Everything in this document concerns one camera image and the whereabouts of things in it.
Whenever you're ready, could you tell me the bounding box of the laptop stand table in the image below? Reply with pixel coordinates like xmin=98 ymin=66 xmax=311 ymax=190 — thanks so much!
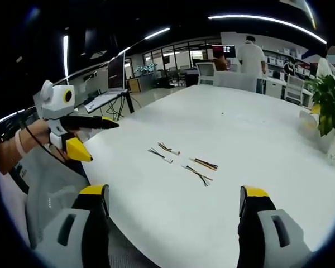
xmin=100 ymin=90 xmax=135 ymax=121

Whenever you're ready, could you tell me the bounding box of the JST socket with black wires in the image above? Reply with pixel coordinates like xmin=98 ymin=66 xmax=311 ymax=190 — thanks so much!
xmin=180 ymin=164 xmax=214 ymax=187

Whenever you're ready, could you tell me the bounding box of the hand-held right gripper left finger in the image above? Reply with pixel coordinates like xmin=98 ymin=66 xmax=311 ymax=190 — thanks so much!
xmin=34 ymin=184 xmax=111 ymax=268

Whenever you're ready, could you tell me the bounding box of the open laptop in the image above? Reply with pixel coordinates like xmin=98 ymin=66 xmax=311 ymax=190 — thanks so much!
xmin=83 ymin=55 xmax=128 ymax=113

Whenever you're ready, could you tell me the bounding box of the white office chair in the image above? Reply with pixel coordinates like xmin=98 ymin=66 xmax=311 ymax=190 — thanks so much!
xmin=195 ymin=61 xmax=217 ymax=86

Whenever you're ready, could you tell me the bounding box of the white mesh chair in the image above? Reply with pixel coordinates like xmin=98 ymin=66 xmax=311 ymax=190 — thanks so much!
xmin=284 ymin=75 xmax=305 ymax=106

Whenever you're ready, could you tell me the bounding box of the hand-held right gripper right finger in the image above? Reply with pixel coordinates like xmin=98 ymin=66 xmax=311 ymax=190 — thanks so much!
xmin=236 ymin=185 xmax=313 ymax=268

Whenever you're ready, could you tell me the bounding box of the red wall screen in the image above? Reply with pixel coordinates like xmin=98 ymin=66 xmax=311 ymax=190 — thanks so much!
xmin=212 ymin=44 xmax=237 ymax=59

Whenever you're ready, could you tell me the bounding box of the JST connector with orange wires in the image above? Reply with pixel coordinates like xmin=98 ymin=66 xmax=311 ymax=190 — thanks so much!
xmin=157 ymin=142 xmax=181 ymax=156

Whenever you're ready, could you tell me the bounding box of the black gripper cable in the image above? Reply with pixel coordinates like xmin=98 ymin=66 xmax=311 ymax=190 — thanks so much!
xmin=15 ymin=110 xmax=66 ymax=162

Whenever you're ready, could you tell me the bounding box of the person's left hand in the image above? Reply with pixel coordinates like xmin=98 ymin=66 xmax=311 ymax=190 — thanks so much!
xmin=16 ymin=119 xmax=51 ymax=153

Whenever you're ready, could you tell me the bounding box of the white plant pot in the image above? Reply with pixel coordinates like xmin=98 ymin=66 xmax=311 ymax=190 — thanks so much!
xmin=320 ymin=127 xmax=335 ymax=160

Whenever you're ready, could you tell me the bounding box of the potted green plant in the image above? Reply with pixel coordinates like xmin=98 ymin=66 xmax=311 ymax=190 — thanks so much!
xmin=305 ymin=74 xmax=335 ymax=143

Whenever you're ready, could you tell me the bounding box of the JST connector with black wires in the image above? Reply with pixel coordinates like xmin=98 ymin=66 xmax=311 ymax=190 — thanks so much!
xmin=147 ymin=147 xmax=174 ymax=165

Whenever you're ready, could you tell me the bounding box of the grey office chair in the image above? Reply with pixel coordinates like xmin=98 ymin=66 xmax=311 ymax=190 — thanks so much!
xmin=213 ymin=71 xmax=257 ymax=93

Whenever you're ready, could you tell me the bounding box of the JST socket with orange wires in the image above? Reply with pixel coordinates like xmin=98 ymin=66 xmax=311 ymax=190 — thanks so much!
xmin=189 ymin=157 xmax=219 ymax=170

